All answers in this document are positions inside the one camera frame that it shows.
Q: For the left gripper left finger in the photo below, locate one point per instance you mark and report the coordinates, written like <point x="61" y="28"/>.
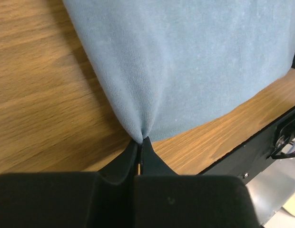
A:
<point x="118" y="170"/>

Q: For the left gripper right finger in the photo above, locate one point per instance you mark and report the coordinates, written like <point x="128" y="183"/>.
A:
<point x="150" y="163"/>

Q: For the blue-grey t shirt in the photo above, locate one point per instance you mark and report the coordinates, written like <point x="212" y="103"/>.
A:
<point x="168" y="66"/>

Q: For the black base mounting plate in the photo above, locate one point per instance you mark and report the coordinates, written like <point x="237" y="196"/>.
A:
<point x="258" y="152"/>

